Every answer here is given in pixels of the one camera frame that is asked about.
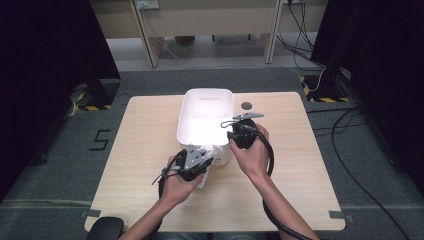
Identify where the white power strip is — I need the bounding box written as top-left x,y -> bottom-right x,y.
135,0 -> 160,10

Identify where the white floor cable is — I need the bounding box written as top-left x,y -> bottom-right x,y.
313,66 -> 328,93

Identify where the thin black cable loop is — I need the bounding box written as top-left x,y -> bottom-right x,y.
220,120 -> 242,130

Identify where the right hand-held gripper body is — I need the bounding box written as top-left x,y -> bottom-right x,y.
233,112 -> 265,150

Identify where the left hand-held gripper black cable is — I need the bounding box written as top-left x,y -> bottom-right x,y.
151,149 -> 188,240

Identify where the black chair armrest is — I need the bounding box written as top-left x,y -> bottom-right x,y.
85,216 -> 125,240

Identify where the right hand-held gripper black cable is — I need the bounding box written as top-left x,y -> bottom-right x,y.
244,124 -> 314,240

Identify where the person's left hand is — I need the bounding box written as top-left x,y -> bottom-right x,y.
161,166 -> 205,206

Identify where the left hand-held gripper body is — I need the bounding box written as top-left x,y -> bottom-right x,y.
174,143 -> 214,183

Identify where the person's right hand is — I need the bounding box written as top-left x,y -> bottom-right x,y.
229,124 -> 270,183

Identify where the black curtain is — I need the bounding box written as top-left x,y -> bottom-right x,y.
309,0 -> 424,188
0,0 -> 122,201

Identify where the white plastic basket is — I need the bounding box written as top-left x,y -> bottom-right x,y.
176,87 -> 235,167

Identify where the grey tape piece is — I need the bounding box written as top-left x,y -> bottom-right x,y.
79,208 -> 102,219
328,210 -> 355,223

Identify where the beige wooden desk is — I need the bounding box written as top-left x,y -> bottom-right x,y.
89,0 -> 331,69

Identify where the hand-held gripper black cable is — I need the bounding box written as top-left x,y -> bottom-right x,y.
244,124 -> 314,240
151,149 -> 188,240

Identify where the black stand base striped tape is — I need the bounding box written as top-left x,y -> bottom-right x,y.
299,68 -> 352,104
71,78 -> 122,112

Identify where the long black floor cable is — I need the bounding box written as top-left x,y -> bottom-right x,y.
331,106 -> 413,240

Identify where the black cable bundle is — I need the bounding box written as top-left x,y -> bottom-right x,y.
276,0 -> 326,71

